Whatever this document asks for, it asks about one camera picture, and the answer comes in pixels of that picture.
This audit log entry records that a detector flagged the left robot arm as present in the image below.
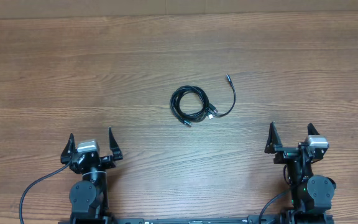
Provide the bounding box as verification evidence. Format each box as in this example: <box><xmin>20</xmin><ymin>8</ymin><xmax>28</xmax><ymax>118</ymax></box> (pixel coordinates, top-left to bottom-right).
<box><xmin>60</xmin><ymin>128</ymin><xmax>123</xmax><ymax>224</ymax></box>

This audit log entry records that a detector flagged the black usb cable long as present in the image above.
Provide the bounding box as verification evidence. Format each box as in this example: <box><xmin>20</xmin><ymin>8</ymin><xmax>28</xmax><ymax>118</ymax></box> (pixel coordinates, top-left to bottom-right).
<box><xmin>170</xmin><ymin>73</ymin><xmax>237</xmax><ymax>125</ymax></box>

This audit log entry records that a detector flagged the black usb cable short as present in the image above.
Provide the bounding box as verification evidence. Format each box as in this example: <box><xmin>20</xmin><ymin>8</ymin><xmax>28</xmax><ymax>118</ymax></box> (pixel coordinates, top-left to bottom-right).
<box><xmin>170</xmin><ymin>86</ymin><xmax>219</xmax><ymax>128</ymax></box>

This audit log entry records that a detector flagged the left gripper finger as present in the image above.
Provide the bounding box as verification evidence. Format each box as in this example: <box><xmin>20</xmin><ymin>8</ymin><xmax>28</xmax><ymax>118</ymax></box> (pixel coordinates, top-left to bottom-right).
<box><xmin>60</xmin><ymin>133</ymin><xmax>75</xmax><ymax>164</ymax></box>
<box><xmin>108</xmin><ymin>127</ymin><xmax>123</xmax><ymax>161</ymax></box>

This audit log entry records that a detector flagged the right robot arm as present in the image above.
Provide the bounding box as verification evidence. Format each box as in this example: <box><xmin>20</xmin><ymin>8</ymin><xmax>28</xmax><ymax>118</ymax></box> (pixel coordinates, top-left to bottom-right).
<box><xmin>258</xmin><ymin>122</ymin><xmax>336</xmax><ymax>223</ymax></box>

